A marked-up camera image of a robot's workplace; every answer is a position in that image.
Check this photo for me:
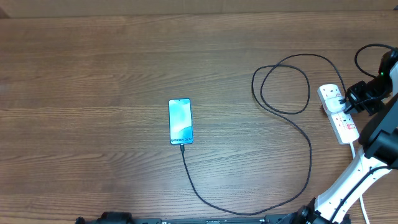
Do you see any brown cardboard box wall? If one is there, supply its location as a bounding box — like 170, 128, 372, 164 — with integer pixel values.
1, 0, 397, 19

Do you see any white power strip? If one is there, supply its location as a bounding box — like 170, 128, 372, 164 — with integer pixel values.
317, 84, 359, 144

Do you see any Samsung Galaxy smartphone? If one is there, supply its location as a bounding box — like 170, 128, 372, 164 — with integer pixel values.
169, 98, 194, 145

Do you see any white charger plug adapter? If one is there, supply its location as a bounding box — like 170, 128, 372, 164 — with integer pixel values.
322, 96, 346, 114

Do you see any black USB charging cable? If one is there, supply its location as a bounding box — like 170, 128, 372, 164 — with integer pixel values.
179, 53, 348, 217

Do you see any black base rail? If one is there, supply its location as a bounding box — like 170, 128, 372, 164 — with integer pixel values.
74, 211, 352, 224

